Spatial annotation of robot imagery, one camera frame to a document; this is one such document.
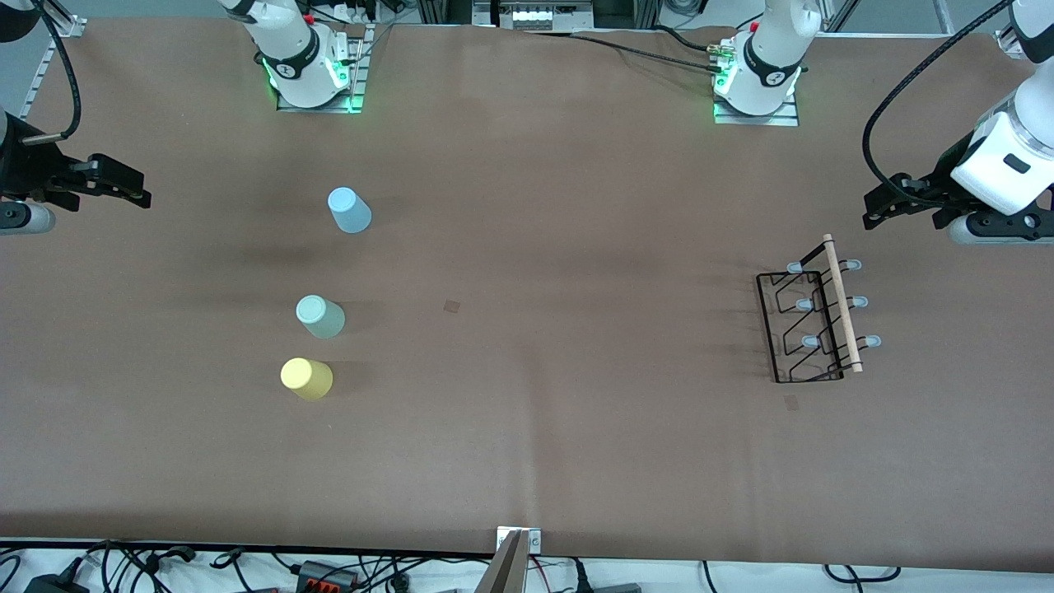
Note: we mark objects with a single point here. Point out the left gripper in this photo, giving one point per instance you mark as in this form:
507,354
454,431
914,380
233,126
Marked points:
939,181

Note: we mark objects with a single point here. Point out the mint green plastic cup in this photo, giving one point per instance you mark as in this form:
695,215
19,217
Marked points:
319,317

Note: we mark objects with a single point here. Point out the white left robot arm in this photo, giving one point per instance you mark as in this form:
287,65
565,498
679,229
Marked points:
774,49

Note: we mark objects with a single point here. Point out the yellow plastic cup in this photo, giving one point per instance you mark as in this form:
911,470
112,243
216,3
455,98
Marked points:
306,379

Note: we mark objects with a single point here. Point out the light blue plastic cup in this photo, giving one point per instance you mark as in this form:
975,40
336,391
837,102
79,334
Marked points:
350,210

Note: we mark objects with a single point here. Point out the black power adapter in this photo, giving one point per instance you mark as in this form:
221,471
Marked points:
53,585

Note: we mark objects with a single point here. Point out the power strip with plugs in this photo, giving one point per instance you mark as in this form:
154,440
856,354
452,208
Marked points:
350,10

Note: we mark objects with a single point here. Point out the large table cover sheet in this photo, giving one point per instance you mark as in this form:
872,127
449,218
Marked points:
576,206

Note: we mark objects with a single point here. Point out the black box orange connectors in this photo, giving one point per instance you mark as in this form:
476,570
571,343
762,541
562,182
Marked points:
325,575

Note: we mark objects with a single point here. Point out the perforated metal rail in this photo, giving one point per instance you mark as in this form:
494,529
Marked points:
37,82
1009,41

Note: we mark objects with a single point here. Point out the aluminium arm base plate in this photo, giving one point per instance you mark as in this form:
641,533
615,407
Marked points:
358,74
757,119

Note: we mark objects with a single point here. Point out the aluminium frame profile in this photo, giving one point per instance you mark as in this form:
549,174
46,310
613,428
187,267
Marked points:
650,12
445,10

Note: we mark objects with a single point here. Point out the small metal bracket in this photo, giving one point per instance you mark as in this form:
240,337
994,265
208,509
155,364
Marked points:
533,539

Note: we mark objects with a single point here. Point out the grey camera mount beam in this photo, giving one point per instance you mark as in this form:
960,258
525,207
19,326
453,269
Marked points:
506,572

